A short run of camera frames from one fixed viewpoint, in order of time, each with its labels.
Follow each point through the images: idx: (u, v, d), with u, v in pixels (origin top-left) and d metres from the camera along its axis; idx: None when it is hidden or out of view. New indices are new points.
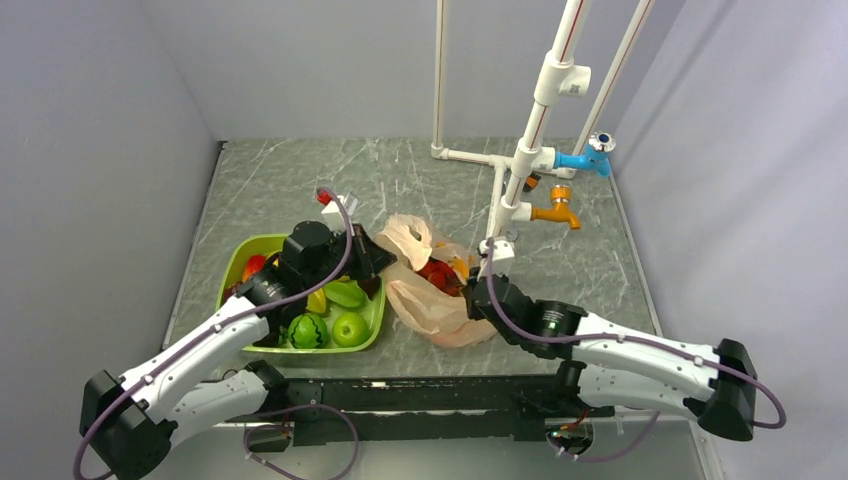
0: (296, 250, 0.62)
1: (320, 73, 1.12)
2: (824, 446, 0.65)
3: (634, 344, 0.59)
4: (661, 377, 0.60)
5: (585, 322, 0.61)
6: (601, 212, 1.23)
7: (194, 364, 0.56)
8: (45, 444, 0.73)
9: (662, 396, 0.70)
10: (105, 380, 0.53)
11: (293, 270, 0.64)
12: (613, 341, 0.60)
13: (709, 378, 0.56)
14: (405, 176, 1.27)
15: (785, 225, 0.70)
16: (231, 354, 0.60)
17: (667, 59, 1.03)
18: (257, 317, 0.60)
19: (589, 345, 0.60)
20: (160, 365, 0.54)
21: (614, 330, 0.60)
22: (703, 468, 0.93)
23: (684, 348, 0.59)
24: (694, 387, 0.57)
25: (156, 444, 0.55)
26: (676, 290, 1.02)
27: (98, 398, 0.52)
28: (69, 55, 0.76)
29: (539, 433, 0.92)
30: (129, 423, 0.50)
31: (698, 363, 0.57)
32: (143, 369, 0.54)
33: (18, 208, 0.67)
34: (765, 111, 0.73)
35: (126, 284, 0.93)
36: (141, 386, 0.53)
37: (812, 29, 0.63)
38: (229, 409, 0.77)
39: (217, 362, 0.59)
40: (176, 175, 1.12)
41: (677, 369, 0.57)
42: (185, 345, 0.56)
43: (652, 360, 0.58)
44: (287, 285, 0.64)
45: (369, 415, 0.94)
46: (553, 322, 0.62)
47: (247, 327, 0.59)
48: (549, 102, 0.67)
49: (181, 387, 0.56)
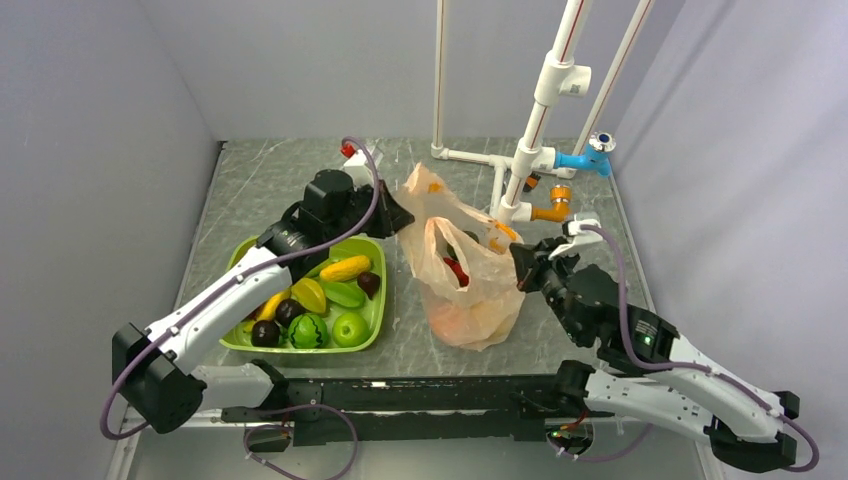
0: (319, 198, 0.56)
1: (320, 72, 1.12)
2: (826, 448, 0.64)
3: (721, 381, 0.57)
4: (722, 415, 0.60)
5: (678, 345, 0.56)
6: (601, 212, 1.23)
7: (219, 314, 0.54)
8: (45, 444, 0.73)
9: (680, 419, 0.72)
10: (130, 333, 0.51)
11: (317, 220, 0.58)
12: (701, 373, 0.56)
13: (776, 429, 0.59)
14: (405, 176, 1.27)
15: (786, 225, 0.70)
16: (255, 305, 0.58)
17: (668, 59, 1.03)
18: (280, 267, 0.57)
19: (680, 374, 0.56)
20: (185, 316, 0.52)
21: (705, 362, 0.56)
22: (703, 468, 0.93)
23: (758, 394, 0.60)
24: (755, 432, 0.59)
25: (191, 396, 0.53)
26: (677, 291, 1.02)
27: (125, 351, 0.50)
28: (69, 56, 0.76)
29: (540, 433, 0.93)
30: (159, 373, 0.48)
31: (772, 414, 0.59)
32: (167, 322, 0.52)
33: (18, 208, 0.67)
34: (766, 111, 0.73)
35: (126, 285, 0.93)
36: (167, 337, 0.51)
37: (812, 30, 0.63)
38: (240, 393, 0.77)
39: (242, 315, 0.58)
40: (177, 175, 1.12)
41: (752, 415, 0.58)
42: (207, 297, 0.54)
43: (735, 402, 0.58)
44: (308, 234, 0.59)
45: (369, 415, 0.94)
46: (648, 336, 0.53)
47: (269, 278, 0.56)
48: (549, 102, 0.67)
49: (208, 339, 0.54)
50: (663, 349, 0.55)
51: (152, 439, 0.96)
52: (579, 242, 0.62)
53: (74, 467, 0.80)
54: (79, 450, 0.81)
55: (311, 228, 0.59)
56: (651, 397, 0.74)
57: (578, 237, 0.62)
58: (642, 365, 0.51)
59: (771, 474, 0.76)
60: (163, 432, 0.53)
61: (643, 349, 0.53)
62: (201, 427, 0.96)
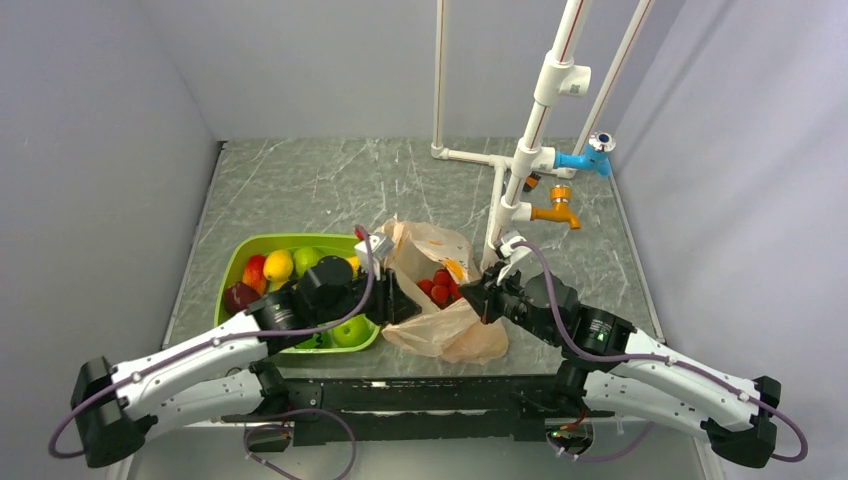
0: (314, 285, 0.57)
1: (320, 73, 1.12)
2: (826, 448, 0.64)
3: (682, 368, 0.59)
4: (699, 405, 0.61)
5: (634, 339, 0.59)
6: (601, 212, 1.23)
7: (182, 373, 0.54)
8: (44, 444, 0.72)
9: (678, 415, 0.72)
10: (96, 368, 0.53)
11: (308, 303, 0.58)
12: (661, 363, 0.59)
13: (750, 414, 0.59)
14: (405, 176, 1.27)
15: (784, 225, 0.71)
16: (223, 369, 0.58)
17: (668, 58, 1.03)
18: (258, 341, 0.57)
19: (638, 365, 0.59)
20: (152, 366, 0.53)
21: (664, 352, 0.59)
22: (705, 469, 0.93)
23: (728, 381, 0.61)
24: (731, 418, 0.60)
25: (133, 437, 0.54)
26: (677, 290, 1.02)
27: (87, 384, 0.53)
28: (68, 55, 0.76)
29: (539, 433, 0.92)
30: (102, 420, 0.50)
31: (744, 399, 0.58)
32: (135, 365, 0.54)
33: (19, 207, 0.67)
34: (766, 111, 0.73)
35: (127, 285, 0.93)
36: (128, 383, 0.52)
37: (812, 30, 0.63)
38: (220, 408, 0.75)
39: (209, 374, 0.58)
40: (177, 175, 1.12)
41: (721, 401, 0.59)
42: (179, 352, 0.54)
43: (701, 389, 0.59)
44: (296, 313, 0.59)
45: (369, 415, 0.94)
46: (600, 334, 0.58)
47: (244, 349, 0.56)
48: (549, 102, 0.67)
49: (169, 391, 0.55)
50: (619, 343, 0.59)
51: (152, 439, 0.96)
52: (513, 261, 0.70)
53: (74, 468, 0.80)
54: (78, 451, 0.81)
55: (302, 309, 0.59)
56: (648, 393, 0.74)
57: (511, 257, 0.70)
58: (593, 358, 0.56)
59: (771, 473, 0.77)
60: (101, 461, 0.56)
61: (597, 345, 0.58)
62: (202, 427, 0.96)
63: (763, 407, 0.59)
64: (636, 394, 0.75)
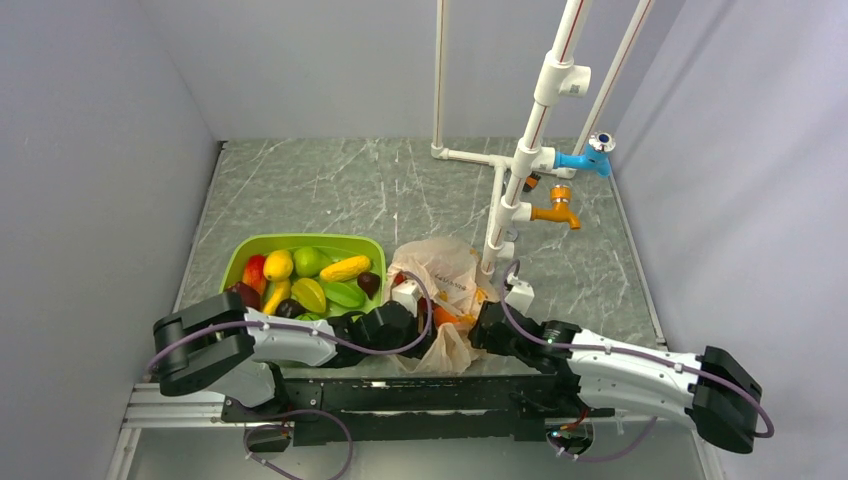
0: (378, 322, 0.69)
1: (320, 74, 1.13)
2: (825, 447, 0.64)
3: (620, 353, 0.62)
4: (655, 387, 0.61)
5: (579, 337, 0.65)
6: (601, 212, 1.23)
7: (283, 341, 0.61)
8: (45, 444, 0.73)
9: (664, 403, 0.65)
10: (233, 299, 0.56)
11: (366, 335, 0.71)
12: (602, 353, 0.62)
13: (689, 383, 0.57)
14: (405, 176, 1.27)
15: (785, 225, 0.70)
16: (292, 353, 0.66)
17: (668, 58, 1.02)
18: (333, 349, 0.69)
19: (580, 357, 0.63)
20: (277, 323, 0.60)
21: (604, 342, 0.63)
22: (704, 469, 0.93)
23: (667, 357, 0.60)
24: (678, 393, 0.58)
25: (213, 378, 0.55)
26: (676, 290, 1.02)
27: (219, 311, 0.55)
28: (66, 55, 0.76)
29: (540, 433, 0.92)
30: (232, 348, 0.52)
31: (677, 368, 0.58)
32: (261, 315, 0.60)
33: (18, 207, 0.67)
34: (766, 112, 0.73)
35: (127, 285, 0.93)
36: (255, 327, 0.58)
37: (814, 29, 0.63)
38: (245, 389, 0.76)
39: (285, 351, 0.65)
40: (176, 175, 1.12)
41: (658, 377, 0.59)
42: (295, 323, 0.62)
43: (637, 368, 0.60)
44: (354, 338, 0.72)
45: (368, 415, 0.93)
46: (550, 338, 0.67)
47: (324, 347, 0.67)
48: (549, 102, 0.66)
49: (260, 350, 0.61)
50: None
51: (152, 439, 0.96)
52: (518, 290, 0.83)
53: (75, 469, 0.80)
54: (79, 451, 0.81)
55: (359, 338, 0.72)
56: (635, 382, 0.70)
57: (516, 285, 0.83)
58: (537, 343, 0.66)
59: (770, 473, 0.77)
60: (166, 392, 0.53)
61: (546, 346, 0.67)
62: (203, 427, 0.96)
63: (699, 375, 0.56)
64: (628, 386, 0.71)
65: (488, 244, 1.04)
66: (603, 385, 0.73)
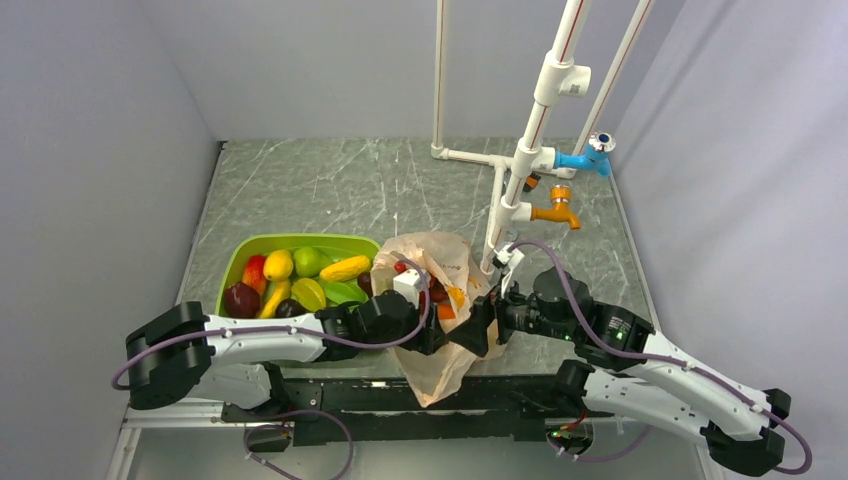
0: (374, 312, 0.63)
1: (321, 75, 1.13)
2: (823, 447, 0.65)
3: (699, 376, 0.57)
4: (707, 411, 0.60)
5: (652, 340, 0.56)
6: (601, 212, 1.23)
7: (254, 345, 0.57)
8: (45, 444, 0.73)
9: (678, 420, 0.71)
10: (192, 309, 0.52)
11: (362, 326, 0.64)
12: (678, 367, 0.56)
13: (761, 426, 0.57)
14: (405, 176, 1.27)
15: (785, 225, 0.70)
16: (278, 354, 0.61)
17: (668, 58, 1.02)
18: (321, 343, 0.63)
19: (655, 367, 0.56)
20: (241, 328, 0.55)
21: (682, 356, 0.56)
22: (704, 469, 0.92)
23: (741, 390, 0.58)
24: (740, 428, 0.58)
25: (178, 391, 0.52)
26: (676, 290, 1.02)
27: (177, 323, 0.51)
28: (67, 55, 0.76)
29: (539, 432, 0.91)
30: (189, 362, 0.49)
31: (756, 410, 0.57)
32: (224, 322, 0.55)
33: (18, 207, 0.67)
34: (766, 113, 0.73)
35: (126, 285, 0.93)
36: (217, 335, 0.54)
37: (814, 29, 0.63)
38: (238, 396, 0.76)
39: (269, 354, 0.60)
40: (176, 176, 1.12)
41: (733, 411, 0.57)
42: (266, 324, 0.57)
43: (716, 398, 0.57)
44: (351, 331, 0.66)
45: (369, 415, 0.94)
46: (618, 332, 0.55)
47: (312, 345, 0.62)
48: (548, 102, 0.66)
49: (233, 358, 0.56)
50: (636, 344, 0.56)
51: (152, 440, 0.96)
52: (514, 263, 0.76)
53: (75, 469, 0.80)
54: (78, 451, 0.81)
55: (355, 331, 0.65)
56: (650, 395, 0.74)
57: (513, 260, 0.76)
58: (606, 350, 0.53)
59: (770, 473, 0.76)
60: (134, 407, 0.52)
61: (613, 344, 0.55)
62: (203, 427, 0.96)
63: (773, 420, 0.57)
64: (637, 396, 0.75)
65: (488, 244, 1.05)
66: (612, 392, 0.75)
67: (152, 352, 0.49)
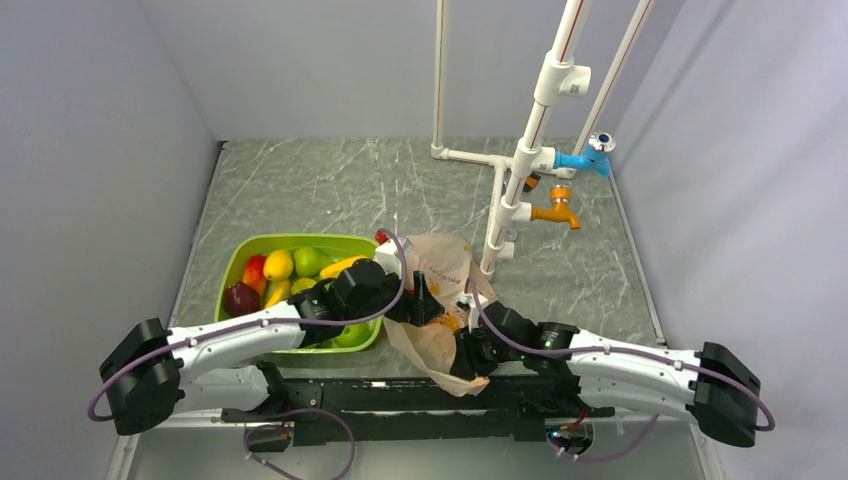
0: (349, 283, 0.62)
1: (320, 75, 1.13)
2: (824, 447, 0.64)
3: (619, 353, 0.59)
4: (655, 387, 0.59)
5: (578, 338, 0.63)
6: (601, 212, 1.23)
7: (227, 347, 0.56)
8: (44, 443, 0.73)
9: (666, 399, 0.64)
10: (153, 327, 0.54)
11: (341, 300, 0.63)
12: (602, 353, 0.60)
13: (688, 381, 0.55)
14: (405, 176, 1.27)
15: (785, 225, 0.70)
16: (257, 352, 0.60)
17: (668, 58, 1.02)
18: (299, 327, 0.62)
19: (579, 358, 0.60)
20: (207, 333, 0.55)
21: (602, 343, 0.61)
22: (704, 468, 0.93)
23: (667, 354, 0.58)
24: (680, 391, 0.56)
25: (163, 406, 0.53)
26: (676, 290, 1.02)
27: (141, 343, 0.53)
28: (66, 56, 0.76)
29: (539, 432, 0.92)
30: (157, 378, 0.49)
31: (677, 367, 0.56)
32: (188, 331, 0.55)
33: (17, 206, 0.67)
34: (765, 113, 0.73)
35: (126, 284, 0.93)
36: (182, 346, 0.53)
37: (814, 29, 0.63)
38: (234, 397, 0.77)
39: (247, 354, 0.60)
40: (176, 175, 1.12)
41: (659, 375, 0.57)
42: (232, 324, 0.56)
43: (637, 367, 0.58)
44: (330, 309, 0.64)
45: (369, 415, 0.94)
46: (549, 339, 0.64)
47: (288, 333, 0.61)
48: (549, 102, 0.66)
49: (210, 364, 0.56)
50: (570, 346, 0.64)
51: (152, 439, 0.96)
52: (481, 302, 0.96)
53: (75, 469, 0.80)
54: (78, 451, 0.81)
55: (334, 306, 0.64)
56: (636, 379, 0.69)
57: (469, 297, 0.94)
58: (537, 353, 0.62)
59: (771, 473, 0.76)
60: (123, 432, 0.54)
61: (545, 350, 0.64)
62: (203, 427, 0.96)
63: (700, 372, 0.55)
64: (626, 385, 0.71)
65: (487, 243, 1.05)
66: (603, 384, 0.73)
67: (124, 374, 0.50)
